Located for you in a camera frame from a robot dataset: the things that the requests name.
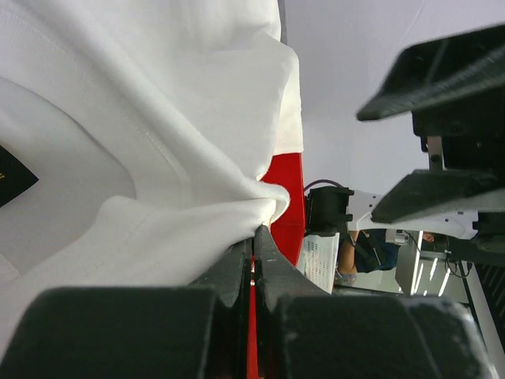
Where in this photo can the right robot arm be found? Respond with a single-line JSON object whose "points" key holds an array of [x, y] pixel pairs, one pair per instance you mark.
{"points": [[475, 236]]}

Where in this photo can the white t-shirt daisy print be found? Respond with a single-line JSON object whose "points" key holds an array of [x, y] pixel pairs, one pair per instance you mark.
{"points": [[150, 126]]}

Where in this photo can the person reflected in background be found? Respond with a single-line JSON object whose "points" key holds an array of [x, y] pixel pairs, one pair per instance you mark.
{"points": [[364, 252]]}

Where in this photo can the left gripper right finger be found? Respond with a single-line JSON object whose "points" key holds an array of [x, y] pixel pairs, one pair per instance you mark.
{"points": [[304, 332]]}

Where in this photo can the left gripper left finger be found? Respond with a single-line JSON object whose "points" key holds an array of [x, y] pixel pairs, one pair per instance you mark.
{"points": [[195, 331]]}

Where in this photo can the red plastic bin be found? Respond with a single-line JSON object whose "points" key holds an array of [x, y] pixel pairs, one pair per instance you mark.
{"points": [[287, 232]]}

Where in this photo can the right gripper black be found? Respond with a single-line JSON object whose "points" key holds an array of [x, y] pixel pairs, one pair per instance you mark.
{"points": [[454, 88]]}

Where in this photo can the white printed paper sheet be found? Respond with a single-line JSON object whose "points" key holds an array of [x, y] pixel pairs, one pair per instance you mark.
{"points": [[318, 259]]}

